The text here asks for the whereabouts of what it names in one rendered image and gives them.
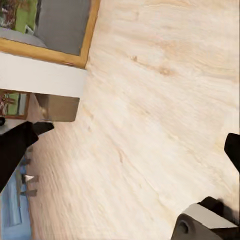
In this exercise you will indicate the cabinet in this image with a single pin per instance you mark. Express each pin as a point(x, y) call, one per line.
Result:
point(58, 108)

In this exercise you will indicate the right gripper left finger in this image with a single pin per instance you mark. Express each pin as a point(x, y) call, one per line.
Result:
point(12, 150)

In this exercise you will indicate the coffee table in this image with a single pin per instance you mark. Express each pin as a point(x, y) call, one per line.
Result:
point(23, 178)

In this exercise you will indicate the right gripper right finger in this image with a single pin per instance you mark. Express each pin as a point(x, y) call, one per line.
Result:
point(232, 149)

